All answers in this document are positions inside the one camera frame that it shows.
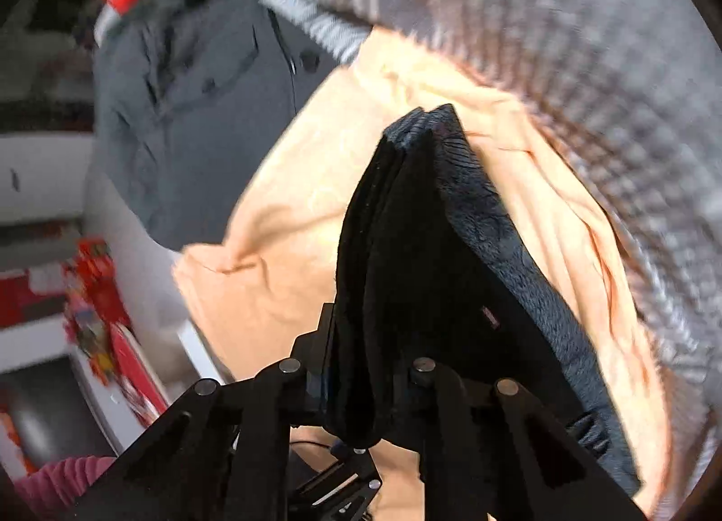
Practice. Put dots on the dark grey garment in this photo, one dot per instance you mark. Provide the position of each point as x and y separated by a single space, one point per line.
190 98

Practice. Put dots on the red decorated box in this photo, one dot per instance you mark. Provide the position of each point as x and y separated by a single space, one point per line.
98 323

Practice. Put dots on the grey white striped bedsheet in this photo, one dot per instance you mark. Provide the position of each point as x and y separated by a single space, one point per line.
629 92

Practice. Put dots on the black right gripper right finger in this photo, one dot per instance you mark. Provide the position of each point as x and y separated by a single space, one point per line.
494 452

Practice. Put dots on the pink sleeved right forearm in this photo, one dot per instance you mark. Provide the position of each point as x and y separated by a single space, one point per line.
54 488

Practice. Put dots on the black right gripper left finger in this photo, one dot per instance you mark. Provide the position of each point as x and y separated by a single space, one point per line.
221 452

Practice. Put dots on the black pants with patterned waistband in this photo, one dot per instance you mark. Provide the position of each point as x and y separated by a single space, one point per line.
431 265

